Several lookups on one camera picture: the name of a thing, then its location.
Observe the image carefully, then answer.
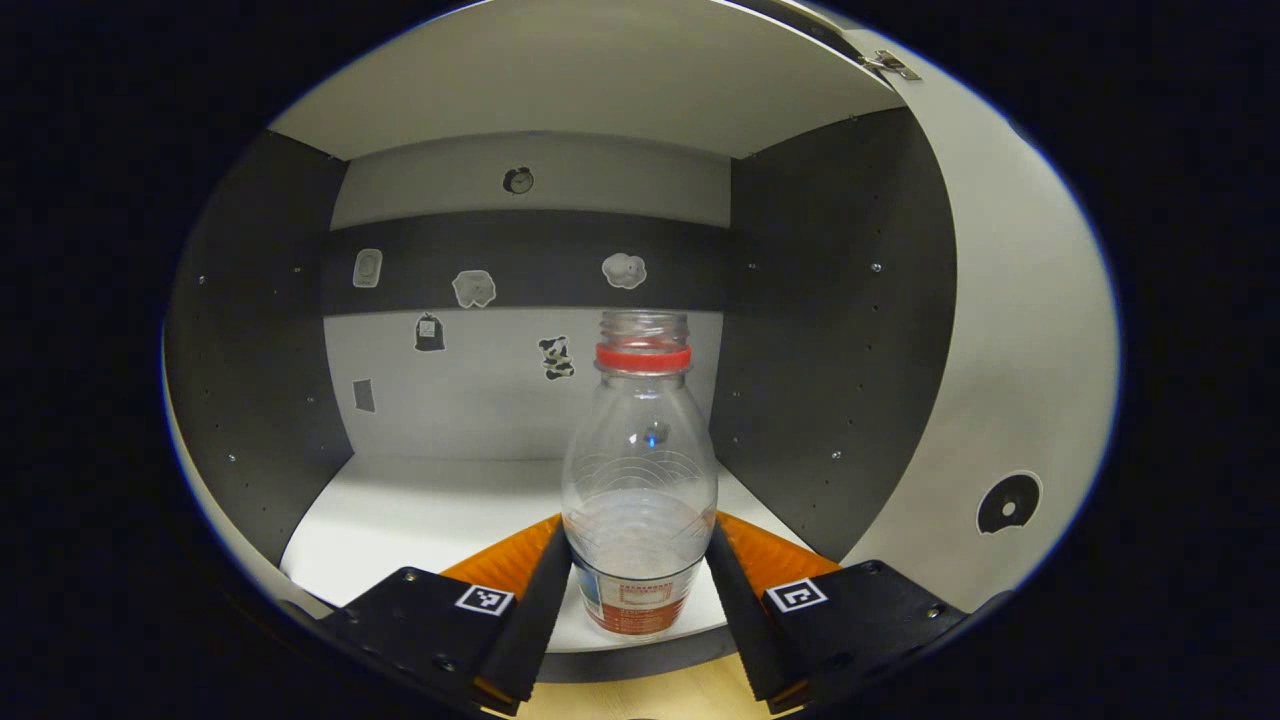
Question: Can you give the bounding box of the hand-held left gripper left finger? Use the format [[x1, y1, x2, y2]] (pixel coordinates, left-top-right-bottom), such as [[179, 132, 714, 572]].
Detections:
[[320, 513, 573, 716]]

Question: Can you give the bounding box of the clear plastic bottle red label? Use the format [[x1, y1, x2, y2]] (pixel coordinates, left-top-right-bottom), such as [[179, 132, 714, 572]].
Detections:
[[560, 310, 719, 641]]

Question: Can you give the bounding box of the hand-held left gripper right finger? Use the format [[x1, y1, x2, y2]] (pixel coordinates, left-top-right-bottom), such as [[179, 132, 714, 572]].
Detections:
[[705, 512, 969, 713]]

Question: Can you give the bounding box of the white cabinet with shelves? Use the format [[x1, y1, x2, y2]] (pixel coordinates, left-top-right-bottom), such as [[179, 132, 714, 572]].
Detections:
[[163, 0, 961, 683]]

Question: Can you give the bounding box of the white cabinet door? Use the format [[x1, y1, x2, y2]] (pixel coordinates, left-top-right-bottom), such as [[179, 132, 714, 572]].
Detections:
[[840, 30, 1121, 616]]

